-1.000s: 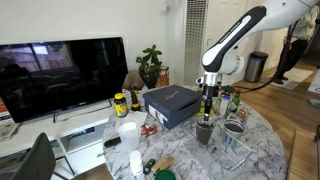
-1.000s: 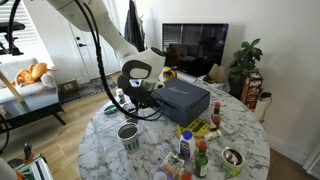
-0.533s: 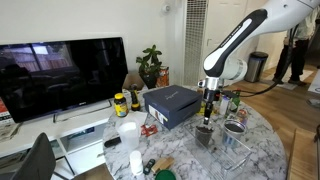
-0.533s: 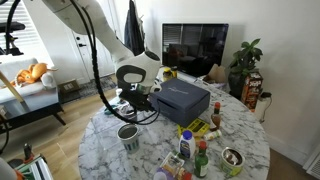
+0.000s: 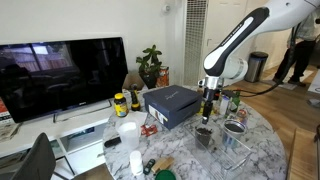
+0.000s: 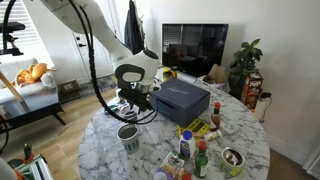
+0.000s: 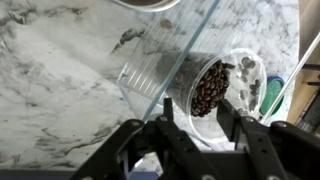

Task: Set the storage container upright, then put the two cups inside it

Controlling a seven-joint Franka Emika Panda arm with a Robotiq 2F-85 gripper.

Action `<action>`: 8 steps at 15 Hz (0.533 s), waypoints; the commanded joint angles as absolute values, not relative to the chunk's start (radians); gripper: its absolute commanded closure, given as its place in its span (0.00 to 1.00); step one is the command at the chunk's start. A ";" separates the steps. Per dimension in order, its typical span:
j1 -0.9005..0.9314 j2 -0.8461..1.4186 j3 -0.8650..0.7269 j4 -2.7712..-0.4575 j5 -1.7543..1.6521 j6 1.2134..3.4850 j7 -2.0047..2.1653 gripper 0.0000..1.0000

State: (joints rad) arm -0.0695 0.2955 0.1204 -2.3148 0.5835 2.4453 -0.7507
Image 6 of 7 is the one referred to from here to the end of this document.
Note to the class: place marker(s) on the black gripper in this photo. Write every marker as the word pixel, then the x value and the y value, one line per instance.
pixel 131 105

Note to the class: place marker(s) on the striped metal cup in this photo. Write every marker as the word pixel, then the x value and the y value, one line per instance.
pixel 128 134

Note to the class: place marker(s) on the clear plastic storage container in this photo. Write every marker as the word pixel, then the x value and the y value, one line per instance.
pixel 106 126

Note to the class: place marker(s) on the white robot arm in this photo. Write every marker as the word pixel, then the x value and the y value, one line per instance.
pixel 135 72

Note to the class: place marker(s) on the purple lid container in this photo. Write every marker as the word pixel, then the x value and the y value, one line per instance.
pixel 162 174

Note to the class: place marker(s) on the navy blue box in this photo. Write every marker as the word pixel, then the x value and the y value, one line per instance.
pixel 180 101

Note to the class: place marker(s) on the yellow vitamin bottle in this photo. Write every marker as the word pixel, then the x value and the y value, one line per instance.
pixel 167 74

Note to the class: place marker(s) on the white door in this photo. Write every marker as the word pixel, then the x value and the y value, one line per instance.
pixel 103 64

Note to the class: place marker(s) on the white bottle blue cap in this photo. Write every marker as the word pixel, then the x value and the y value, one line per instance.
pixel 187 144

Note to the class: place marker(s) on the yellow black packet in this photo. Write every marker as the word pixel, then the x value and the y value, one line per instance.
pixel 197 126

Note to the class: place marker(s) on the clear snack package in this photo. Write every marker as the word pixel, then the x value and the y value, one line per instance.
pixel 172 163

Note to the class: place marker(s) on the cardboard box on floor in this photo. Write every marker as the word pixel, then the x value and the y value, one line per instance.
pixel 69 86

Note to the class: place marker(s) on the dark hanging jacket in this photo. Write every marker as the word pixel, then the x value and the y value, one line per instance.
pixel 132 33

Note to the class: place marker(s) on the red capped hot sauce bottle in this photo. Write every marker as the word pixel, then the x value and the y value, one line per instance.
pixel 215 118

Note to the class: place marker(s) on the small white lying bottle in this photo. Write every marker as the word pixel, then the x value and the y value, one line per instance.
pixel 212 135

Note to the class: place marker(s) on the black flat screen television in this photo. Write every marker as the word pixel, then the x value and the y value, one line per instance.
pixel 193 48

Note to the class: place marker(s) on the green bottle red cap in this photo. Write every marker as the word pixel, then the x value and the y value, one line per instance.
pixel 201 161

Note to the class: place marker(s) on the brown paper bag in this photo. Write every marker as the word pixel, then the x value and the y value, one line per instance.
pixel 217 74

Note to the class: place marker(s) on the grey sofa bench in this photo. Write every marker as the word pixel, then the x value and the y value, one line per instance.
pixel 40 99

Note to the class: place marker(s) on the orange plush toy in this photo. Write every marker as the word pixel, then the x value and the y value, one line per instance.
pixel 31 75

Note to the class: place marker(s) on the orange jenga box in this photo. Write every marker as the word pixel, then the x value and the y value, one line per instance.
pixel 251 90

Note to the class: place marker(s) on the green potted plant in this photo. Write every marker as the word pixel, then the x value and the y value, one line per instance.
pixel 243 63

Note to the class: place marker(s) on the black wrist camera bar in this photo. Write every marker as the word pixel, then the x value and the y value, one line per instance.
pixel 136 98

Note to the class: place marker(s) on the black camera stand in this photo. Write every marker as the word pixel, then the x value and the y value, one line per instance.
pixel 11 27

